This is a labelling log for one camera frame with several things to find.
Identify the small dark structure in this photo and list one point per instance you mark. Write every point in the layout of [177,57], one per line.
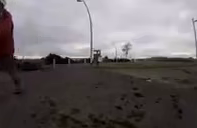
[97,55]

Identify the pale bollard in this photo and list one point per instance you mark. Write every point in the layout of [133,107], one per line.
[53,63]
[69,61]
[84,61]

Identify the curved street lamp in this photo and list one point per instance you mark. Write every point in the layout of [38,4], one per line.
[91,36]

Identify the small bare tree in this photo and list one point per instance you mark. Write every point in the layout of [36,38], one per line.
[126,49]

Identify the dark grey gravel path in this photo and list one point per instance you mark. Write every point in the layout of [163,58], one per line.
[76,93]

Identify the dark bush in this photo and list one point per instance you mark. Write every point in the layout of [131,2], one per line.
[55,59]

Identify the person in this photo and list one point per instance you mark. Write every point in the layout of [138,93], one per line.
[1,36]

